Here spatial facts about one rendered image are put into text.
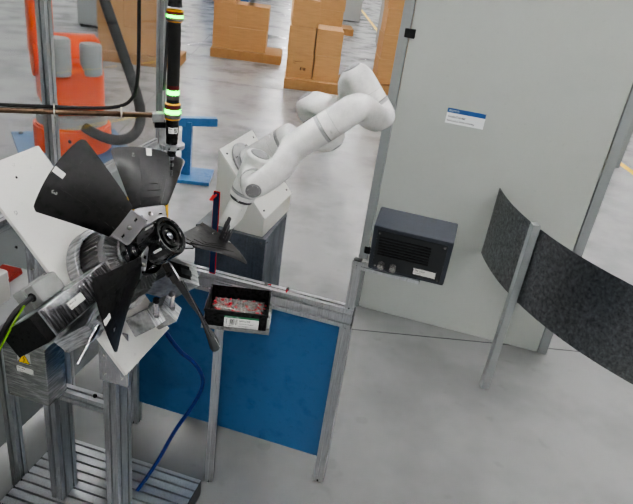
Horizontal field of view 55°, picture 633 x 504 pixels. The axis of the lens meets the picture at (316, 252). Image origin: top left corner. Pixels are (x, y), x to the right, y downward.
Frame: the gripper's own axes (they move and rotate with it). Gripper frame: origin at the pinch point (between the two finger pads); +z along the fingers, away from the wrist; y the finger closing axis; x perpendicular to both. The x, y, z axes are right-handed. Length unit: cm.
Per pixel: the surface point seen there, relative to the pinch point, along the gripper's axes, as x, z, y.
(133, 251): -15.2, -1.2, 33.9
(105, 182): -27.3, -18.9, 37.1
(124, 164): -34.3, -13.0, 13.7
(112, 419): -2, 59, 37
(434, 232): 59, -32, -12
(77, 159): -34, -23, 41
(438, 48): 29, -62, -159
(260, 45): -258, 162, -862
